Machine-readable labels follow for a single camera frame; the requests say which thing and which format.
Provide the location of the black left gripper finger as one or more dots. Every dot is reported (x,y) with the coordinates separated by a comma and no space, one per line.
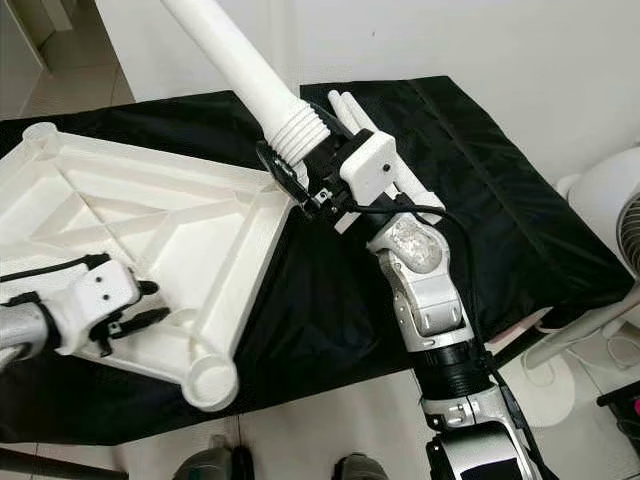
(150,319)
(146,288)

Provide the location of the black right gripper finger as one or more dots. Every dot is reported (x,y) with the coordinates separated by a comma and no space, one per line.
(272,172)
(330,126)

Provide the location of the white plastic table top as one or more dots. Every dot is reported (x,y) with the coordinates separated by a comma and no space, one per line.
(160,230)

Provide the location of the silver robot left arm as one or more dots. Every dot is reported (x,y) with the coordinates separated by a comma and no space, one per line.
(25,335)

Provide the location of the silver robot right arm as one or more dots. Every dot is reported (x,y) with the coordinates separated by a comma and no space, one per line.
(435,290)

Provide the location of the black quilted cloth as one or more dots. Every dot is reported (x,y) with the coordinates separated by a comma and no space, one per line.
(320,330)

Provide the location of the grey robot left leg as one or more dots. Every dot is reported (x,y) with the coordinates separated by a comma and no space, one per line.
(210,463)

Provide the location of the white round fan base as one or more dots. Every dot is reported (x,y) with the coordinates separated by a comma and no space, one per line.
(555,400)

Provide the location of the black rack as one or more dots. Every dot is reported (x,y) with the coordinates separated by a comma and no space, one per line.
(618,397)

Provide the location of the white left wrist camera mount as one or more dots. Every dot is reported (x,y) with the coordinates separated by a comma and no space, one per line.
(105,290)

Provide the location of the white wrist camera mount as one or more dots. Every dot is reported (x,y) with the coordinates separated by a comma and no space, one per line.
(370,165)
(105,290)

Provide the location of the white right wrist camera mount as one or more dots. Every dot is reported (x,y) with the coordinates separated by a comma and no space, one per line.
(370,165)

